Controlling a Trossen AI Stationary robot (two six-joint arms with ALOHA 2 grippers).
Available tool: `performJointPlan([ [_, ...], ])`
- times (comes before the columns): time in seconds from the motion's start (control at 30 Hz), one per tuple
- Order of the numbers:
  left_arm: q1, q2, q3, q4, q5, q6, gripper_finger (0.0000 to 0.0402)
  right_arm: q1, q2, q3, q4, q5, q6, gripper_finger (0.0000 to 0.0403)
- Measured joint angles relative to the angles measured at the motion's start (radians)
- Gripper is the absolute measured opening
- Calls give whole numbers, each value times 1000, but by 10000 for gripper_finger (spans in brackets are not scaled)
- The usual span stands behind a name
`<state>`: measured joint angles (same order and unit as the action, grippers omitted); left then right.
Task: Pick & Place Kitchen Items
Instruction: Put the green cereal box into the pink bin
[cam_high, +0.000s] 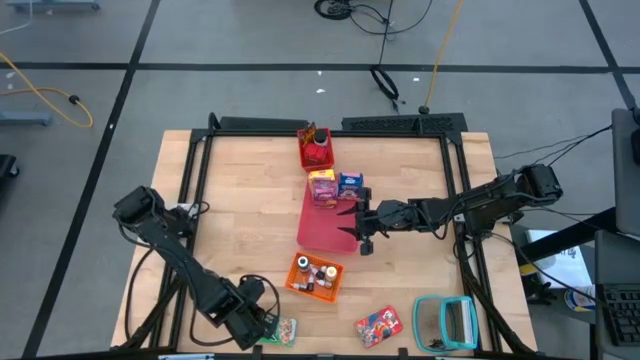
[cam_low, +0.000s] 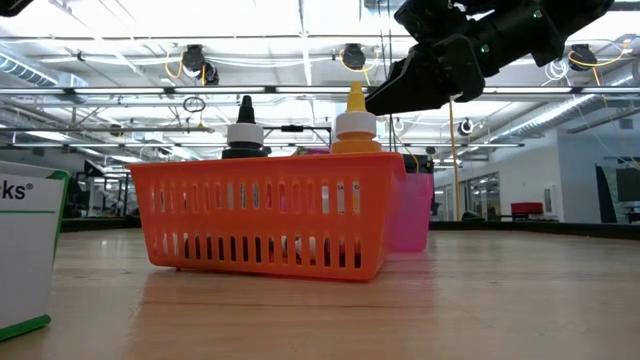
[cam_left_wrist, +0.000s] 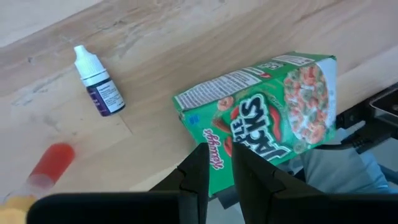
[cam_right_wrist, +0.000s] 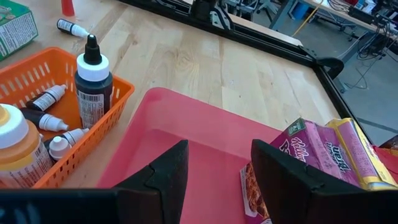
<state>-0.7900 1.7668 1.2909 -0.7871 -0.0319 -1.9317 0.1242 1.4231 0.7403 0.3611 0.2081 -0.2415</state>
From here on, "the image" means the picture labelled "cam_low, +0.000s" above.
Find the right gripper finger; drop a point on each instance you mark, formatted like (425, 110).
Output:
(410, 85)

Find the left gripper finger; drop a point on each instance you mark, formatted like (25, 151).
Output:
(10, 4)

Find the yellow food colouring bottle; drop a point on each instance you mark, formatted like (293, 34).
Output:
(356, 132)

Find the black food colouring bottle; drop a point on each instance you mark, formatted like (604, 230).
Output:
(245, 135)

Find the orange plastic slotted basket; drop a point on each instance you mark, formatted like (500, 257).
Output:
(260, 220)

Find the green candy bag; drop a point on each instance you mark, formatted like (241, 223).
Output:
(25, 250)

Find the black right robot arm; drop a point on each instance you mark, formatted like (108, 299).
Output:
(575, 25)

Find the black vented box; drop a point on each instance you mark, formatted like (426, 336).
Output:
(420, 164)

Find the translucent pink plastic tray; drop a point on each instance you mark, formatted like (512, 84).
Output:
(415, 210)

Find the red seat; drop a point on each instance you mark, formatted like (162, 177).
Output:
(526, 208)

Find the black background robot station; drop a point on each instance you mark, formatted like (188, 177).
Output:
(90, 190)

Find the black metal table frame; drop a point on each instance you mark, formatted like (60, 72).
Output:
(550, 229)

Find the dark wall screen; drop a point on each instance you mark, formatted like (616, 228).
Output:
(627, 185)

